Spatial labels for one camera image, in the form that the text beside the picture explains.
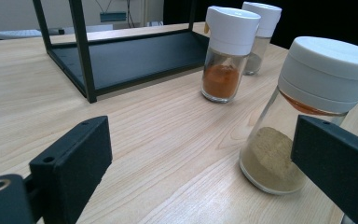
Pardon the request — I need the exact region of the white keyboard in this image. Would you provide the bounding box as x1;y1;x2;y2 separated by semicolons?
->
0;29;43;40

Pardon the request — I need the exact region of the beige powder spice jar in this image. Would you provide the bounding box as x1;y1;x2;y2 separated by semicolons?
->
239;35;358;196

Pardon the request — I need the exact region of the black metal rack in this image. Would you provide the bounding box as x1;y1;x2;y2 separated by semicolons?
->
32;0;211;105

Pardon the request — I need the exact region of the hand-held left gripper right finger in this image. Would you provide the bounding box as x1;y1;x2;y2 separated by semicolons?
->
290;115;358;224

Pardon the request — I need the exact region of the clear white-lidded spice jar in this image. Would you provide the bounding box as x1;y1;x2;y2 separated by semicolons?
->
241;1;282;77

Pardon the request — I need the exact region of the orange powder spice jar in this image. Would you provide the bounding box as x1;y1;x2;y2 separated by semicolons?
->
200;5;261;105

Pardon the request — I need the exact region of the teal box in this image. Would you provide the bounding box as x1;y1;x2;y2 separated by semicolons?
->
99;11;128;22

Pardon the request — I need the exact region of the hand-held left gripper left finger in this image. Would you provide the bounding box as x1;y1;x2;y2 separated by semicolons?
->
28;115;113;224

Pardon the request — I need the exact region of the black cable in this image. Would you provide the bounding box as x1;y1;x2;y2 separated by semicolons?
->
126;0;135;29

